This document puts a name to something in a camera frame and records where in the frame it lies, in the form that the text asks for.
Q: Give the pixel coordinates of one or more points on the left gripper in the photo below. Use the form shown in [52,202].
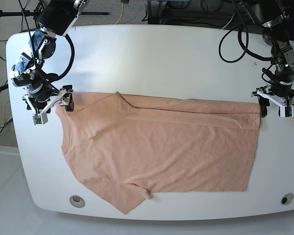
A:
[280,94]

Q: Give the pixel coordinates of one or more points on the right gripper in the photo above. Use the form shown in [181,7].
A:
[46,99]

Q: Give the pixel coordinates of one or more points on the peach T-shirt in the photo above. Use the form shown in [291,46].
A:
[124,148]

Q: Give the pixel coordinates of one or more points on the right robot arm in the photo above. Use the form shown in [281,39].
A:
[55,20]

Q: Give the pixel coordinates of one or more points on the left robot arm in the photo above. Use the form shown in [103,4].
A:
[279,76]

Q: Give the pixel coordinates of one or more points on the left table grommet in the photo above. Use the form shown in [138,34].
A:
[77,201]

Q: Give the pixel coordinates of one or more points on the table grommet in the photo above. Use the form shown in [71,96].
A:
[287,198]
[77,201]

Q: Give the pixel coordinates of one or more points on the right table grommet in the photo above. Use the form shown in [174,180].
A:
[287,198]

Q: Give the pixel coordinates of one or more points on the black tripod stand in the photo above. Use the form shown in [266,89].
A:
[27,13]

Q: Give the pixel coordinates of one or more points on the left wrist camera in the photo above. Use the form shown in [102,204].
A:
[286,111]

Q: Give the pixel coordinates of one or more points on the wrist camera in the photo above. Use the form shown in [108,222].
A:
[40,118]
[286,111]

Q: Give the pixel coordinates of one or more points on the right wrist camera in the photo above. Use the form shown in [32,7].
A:
[40,118]

